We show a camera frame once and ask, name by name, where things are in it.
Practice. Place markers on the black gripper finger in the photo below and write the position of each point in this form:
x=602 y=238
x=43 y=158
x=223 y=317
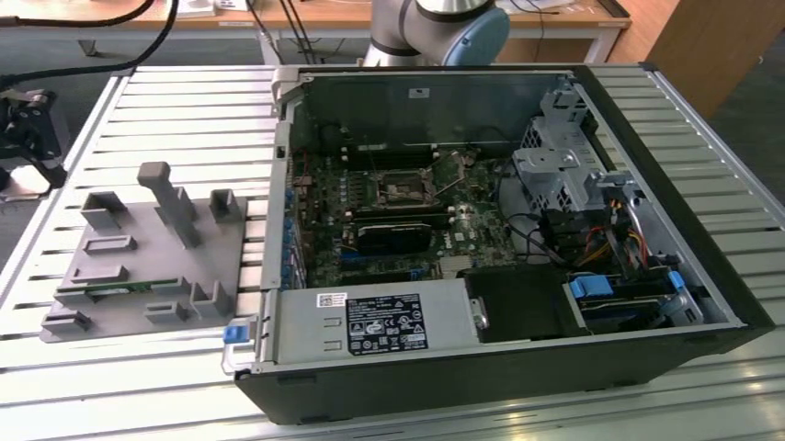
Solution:
x=52 y=171

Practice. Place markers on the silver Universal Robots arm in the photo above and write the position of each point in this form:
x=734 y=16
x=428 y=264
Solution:
x=398 y=32

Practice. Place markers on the black RAM slot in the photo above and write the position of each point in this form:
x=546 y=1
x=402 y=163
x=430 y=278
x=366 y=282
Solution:
x=392 y=158
x=398 y=217

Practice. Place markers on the CPU socket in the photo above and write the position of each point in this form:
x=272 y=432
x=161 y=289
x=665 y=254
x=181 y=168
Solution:
x=404 y=188

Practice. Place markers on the grey plastic parts rack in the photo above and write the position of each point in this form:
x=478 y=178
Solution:
x=153 y=257

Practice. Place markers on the green RAM stick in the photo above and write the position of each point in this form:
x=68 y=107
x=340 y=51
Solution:
x=137 y=287

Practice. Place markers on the blue case latch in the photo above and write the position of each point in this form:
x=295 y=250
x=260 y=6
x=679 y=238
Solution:
x=237 y=334

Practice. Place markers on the silver power supply with label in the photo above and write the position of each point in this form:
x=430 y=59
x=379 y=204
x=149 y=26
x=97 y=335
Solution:
x=306 y=321

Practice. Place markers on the wooden desk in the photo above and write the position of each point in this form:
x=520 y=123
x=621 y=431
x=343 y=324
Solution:
x=343 y=14

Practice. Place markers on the thin metal locking lever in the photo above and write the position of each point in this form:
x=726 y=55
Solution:
x=447 y=186

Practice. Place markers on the small silver heatsink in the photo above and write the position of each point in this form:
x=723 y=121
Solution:
x=456 y=266

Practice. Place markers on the green motherboard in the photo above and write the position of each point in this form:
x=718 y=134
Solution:
x=471 y=234

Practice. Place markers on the black open PC case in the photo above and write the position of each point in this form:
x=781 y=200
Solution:
x=428 y=386

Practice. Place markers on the silver metal drive cage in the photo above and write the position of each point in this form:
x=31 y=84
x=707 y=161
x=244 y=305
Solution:
x=551 y=170

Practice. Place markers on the black plastic shroud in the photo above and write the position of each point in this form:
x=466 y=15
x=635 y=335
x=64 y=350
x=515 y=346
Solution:
x=520 y=303

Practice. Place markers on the blue disk carrier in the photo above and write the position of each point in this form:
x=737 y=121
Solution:
x=590 y=287

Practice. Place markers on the small blue clip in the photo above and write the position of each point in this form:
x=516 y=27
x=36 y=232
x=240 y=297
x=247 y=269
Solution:
x=675 y=281

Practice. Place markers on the wooden cabinet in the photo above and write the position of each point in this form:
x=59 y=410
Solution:
x=717 y=46

